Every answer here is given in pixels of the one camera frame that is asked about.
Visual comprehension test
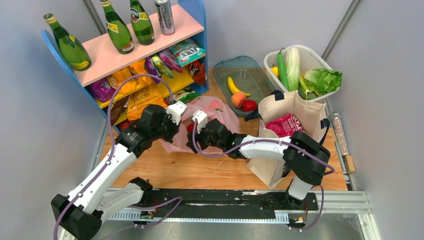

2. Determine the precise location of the red patterned snack bag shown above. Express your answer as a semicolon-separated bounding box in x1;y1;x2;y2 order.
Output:
119;119;133;131

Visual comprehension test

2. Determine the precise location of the glass tube of beads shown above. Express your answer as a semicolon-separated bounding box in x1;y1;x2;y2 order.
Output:
329;111;350;156

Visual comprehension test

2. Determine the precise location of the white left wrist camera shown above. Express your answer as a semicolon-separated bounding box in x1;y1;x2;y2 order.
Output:
165;101;188;126

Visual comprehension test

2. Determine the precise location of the green glass bottle middle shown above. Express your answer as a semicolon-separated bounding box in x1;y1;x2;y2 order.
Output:
100;0;134;55

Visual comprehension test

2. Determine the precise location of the teal transparent plastic tray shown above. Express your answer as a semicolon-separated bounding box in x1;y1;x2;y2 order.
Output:
213;55;275;104

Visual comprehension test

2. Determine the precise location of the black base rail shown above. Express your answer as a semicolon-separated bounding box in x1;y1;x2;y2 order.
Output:
136;188;319;220

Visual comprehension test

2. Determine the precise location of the purple snack bag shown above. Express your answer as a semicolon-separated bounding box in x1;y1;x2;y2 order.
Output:
88;78;116;103

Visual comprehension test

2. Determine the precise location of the napa cabbage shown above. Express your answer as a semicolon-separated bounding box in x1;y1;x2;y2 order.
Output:
285;47;301;92

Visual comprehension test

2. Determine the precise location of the red chili pepper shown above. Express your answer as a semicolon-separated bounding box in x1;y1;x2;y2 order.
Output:
186;123;194;134

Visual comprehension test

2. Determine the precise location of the yellow bell pepper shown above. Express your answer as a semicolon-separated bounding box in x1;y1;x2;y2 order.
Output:
270;66;280;79

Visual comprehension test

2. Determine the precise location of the brown snack bag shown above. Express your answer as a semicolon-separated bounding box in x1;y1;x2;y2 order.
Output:
110;96;129;125

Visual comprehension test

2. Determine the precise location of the blue pink snack shelf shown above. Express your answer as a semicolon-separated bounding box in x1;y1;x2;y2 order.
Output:
41;0;208;118

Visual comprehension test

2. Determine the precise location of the green glass bottle right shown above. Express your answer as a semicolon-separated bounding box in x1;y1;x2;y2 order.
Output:
130;0;155;46

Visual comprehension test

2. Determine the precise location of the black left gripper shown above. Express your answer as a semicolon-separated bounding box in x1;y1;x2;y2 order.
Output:
151;111;182;143

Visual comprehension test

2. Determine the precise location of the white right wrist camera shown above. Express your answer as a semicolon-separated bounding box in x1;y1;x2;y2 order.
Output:
191;109;208;134

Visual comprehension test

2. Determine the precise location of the green glass bottle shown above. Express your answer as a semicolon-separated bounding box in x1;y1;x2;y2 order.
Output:
43;13;92;71
130;0;155;46
100;0;134;55

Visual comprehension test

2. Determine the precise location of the cream canvas tote bag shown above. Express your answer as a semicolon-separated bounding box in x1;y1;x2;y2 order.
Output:
244;90;330;190

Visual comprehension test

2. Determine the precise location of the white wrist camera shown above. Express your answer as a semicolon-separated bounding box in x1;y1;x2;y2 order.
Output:
191;109;208;134
165;101;188;126

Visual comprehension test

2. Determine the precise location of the honey dijon chips bag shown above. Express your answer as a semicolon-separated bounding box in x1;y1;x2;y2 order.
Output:
126;83;168;121

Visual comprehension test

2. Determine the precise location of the orange pink peach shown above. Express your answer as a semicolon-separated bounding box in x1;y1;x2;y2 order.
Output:
230;91;247;109

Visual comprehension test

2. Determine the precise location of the red pomegranate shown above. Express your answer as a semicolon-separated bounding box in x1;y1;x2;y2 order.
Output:
241;99;258;112

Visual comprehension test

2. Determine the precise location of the green lettuce leaf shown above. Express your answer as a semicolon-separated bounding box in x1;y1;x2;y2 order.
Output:
304;68;343;95

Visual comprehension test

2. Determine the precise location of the red hand cooked chips bag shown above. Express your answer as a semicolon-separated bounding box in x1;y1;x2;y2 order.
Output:
265;113;305;138

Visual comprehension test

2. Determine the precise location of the pink candy packet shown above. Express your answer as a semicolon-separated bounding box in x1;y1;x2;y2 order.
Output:
158;48;183;73

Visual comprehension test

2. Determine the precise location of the green glass bottle left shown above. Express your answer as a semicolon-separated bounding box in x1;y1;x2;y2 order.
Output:
43;13;92;71

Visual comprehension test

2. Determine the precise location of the purple candy packet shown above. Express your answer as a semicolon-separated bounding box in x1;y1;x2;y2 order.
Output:
144;56;162;78

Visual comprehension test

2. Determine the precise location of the long green chili pepper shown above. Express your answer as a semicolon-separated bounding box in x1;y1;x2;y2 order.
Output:
277;47;289;90

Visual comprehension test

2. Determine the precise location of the orange snack bag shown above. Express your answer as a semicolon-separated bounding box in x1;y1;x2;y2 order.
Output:
106;59;154;94

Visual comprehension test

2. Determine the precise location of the green leafy vegetable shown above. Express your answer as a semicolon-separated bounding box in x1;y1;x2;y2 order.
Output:
298;75;317;100

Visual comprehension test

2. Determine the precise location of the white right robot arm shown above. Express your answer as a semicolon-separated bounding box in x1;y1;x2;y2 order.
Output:
188;118;335;209

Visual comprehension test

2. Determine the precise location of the teal foxs candy bag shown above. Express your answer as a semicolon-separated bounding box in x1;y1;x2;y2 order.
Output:
169;38;206;66

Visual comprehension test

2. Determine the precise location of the green white snack bag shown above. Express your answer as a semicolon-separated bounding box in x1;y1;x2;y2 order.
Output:
173;87;200;104

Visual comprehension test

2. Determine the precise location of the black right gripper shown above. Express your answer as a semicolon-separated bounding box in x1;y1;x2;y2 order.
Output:
187;121;225;154

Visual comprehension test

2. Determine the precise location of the red dark snack bag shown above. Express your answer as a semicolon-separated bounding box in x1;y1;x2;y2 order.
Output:
187;60;207;85

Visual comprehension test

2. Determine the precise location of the white plastic basket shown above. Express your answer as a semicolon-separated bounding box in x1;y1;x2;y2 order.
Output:
264;45;339;102

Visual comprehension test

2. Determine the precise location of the silver drink can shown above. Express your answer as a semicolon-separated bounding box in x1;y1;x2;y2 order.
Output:
154;0;176;36

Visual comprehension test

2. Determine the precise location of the colourful striped candy packet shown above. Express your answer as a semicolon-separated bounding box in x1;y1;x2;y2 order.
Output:
150;53;174;79

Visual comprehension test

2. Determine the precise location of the pink plastic grocery bag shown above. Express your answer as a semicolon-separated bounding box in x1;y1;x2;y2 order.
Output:
159;96;241;153

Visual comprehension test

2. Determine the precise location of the yellow banana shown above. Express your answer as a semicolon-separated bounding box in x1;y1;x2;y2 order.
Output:
227;76;251;97

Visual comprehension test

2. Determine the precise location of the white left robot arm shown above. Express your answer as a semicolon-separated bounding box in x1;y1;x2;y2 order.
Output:
51;101;188;240

